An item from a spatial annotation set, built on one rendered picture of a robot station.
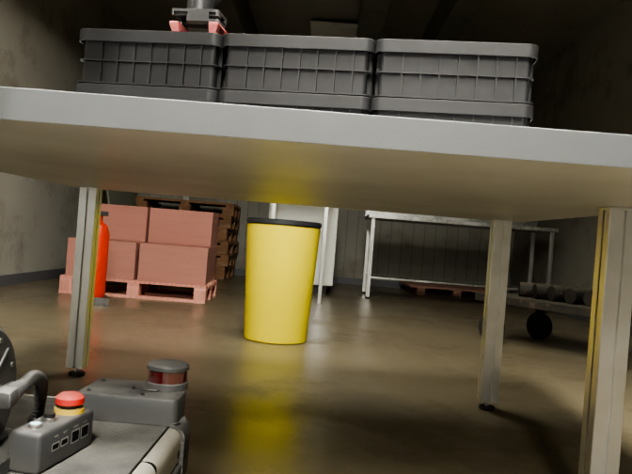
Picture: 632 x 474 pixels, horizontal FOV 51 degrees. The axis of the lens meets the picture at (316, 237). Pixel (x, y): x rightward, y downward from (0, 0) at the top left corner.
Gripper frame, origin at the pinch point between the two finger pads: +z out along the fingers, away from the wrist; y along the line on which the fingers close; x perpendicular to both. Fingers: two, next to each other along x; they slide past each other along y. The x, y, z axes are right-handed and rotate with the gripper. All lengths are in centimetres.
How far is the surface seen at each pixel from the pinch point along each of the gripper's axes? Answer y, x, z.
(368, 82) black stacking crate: -37.2, 4.9, 4.8
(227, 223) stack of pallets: 173, -584, 23
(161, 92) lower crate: 2.8, 9.5, 9.9
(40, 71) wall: 269, -356, -83
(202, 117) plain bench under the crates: -23, 56, 23
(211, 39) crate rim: -6.4, 9.4, -1.1
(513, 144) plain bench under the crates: -60, 50, 23
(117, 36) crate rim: 13.0, 9.8, -0.8
